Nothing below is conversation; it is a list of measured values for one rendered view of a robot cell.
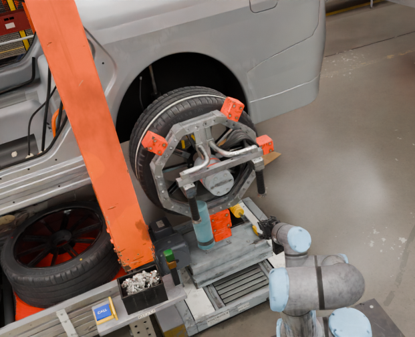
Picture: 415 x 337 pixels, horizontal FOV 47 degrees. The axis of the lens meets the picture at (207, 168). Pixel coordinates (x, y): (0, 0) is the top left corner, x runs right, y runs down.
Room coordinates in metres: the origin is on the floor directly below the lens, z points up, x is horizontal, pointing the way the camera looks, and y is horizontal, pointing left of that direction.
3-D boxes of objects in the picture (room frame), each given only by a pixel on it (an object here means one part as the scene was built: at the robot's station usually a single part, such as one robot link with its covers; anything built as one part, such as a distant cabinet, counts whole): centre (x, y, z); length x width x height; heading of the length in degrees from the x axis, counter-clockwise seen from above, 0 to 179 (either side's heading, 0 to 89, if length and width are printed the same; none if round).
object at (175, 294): (1.59, 0.44, 0.44); 0.43 x 0.17 x 0.03; 107
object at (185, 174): (1.84, 0.06, 1.03); 0.19 x 0.18 x 0.11; 17
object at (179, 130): (1.98, 0.00, 0.85); 0.54 x 0.07 x 0.54; 107
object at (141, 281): (1.60, 0.41, 0.51); 0.20 x 0.14 x 0.13; 102
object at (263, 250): (2.16, 0.01, 0.13); 0.50 x 0.36 x 0.10; 107
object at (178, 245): (2.14, 0.32, 0.26); 0.42 x 0.18 x 0.35; 17
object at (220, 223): (2.02, 0.01, 0.48); 0.16 x 0.12 x 0.17; 17
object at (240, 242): (2.15, 0.05, 0.32); 0.40 x 0.30 x 0.28; 107
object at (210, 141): (1.90, -0.13, 1.03); 0.19 x 0.18 x 0.11; 17
